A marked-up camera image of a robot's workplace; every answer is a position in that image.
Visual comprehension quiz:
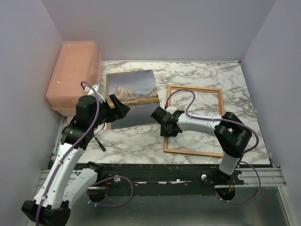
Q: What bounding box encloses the mountain landscape photo print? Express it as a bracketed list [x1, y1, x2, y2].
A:
[106, 70, 160, 129]

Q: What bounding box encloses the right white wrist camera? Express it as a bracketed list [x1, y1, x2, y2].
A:
[165, 105, 177, 114]

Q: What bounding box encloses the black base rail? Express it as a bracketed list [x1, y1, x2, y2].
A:
[85, 162, 244, 201]

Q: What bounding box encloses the aluminium extrusion rail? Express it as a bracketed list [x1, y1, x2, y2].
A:
[35, 117, 286, 212]

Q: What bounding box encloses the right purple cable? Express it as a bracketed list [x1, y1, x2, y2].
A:
[164, 90, 261, 204]

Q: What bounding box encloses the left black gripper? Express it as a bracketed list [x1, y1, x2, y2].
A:
[90, 94, 130, 129]

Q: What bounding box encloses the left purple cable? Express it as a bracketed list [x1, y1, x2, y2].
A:
[37, 81, 101, 223]

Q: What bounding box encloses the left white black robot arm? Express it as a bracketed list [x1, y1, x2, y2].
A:
[22, 95, 130, 226]

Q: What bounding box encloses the orange wooden picture frame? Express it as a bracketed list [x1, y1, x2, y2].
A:
[163, 85, 225, 158]

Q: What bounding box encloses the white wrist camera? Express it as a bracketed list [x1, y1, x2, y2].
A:
[83, 83, 106, 103]
[165, 105, 177, 114]

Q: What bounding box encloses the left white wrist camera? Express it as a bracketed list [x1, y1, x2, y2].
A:
[83, 83, 106, 103]

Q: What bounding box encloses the small black green connector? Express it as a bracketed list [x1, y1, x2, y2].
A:
[95, 137, 106, 152]

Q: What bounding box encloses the pink translucent plastic box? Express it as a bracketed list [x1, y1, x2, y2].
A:
[46, 41, 102, 117]

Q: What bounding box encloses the purple cable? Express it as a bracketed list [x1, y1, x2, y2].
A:
[37, 81, 101, 223]
[164, 90, 261, 204]

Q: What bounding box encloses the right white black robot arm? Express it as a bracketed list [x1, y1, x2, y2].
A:
[151, 107, 252, 185]

